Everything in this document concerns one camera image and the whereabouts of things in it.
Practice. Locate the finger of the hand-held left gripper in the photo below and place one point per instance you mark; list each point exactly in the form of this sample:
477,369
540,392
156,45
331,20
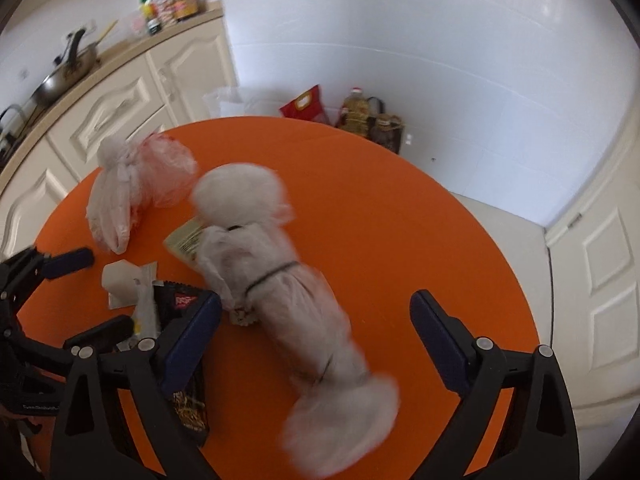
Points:
107,330
70,262

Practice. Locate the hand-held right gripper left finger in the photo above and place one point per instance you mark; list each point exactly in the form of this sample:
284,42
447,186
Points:
192,340

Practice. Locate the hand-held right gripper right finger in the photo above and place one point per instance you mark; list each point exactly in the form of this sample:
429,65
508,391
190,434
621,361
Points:
445,345

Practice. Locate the long white bundle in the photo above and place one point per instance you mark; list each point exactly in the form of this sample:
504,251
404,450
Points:
285,285

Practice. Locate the white crumpled wrapper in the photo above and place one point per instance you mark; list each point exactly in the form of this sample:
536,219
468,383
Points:
145,310

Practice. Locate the white plastic cup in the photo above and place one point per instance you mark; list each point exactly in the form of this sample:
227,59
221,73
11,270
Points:
120,280

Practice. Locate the white knotted plastic bag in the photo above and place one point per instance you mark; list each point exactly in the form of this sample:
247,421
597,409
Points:
112,205

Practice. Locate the black snack packet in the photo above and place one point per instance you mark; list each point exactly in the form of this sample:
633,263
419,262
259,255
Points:
190,415

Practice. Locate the yellow-green small packet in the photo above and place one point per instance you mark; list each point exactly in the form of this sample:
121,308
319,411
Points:
182,242

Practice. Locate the large plastic bag with food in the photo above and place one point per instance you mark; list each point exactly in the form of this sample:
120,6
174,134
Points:
165,170

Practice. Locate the cream door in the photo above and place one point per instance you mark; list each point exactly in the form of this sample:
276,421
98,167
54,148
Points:
600,280

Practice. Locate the cream kitchen cabinet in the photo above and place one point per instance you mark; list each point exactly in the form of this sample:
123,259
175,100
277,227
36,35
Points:
115,95

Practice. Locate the door hinge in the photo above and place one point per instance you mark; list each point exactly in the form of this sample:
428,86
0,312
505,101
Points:
574,221

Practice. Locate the metal wok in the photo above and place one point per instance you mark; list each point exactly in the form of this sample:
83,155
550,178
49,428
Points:
60,80

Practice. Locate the clear plastic bag on floor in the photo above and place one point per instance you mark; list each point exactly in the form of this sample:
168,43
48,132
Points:
240,105

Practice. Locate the pink bag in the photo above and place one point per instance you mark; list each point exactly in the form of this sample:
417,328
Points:
136,25

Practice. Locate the cooking oil bottle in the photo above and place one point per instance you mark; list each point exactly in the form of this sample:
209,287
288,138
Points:
356,110

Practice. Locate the red bag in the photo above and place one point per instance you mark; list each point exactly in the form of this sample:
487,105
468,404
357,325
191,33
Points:
305,107

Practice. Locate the green-label bottle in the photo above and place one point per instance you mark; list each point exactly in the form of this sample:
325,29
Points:
151,12

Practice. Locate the clear bottle red label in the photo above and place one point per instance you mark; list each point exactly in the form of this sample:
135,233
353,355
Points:
165,2

